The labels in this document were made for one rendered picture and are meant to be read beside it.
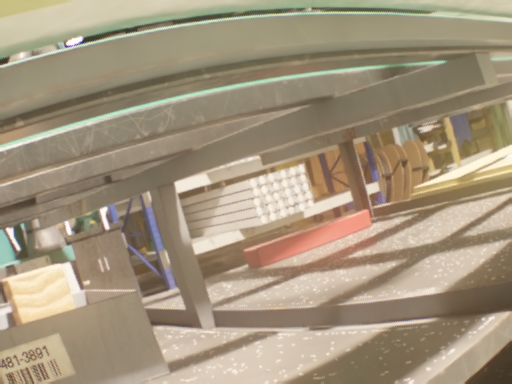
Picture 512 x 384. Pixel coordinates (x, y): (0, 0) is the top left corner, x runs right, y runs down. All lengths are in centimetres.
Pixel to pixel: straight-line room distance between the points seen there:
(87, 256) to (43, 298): 459
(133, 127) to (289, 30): 25
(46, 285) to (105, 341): 14
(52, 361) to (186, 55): 40
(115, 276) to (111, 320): 478
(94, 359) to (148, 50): 41
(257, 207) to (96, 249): 146
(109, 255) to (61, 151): 490
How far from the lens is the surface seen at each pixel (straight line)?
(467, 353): 52
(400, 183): 778
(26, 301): 78
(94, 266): 540
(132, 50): 34
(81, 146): 58
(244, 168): 624
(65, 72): 32
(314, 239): 155
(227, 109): 66
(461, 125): 904
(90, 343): 69
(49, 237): 247
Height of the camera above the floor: 77
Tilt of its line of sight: 1 degrees down
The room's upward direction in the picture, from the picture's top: 16 degrees counter-clockwise
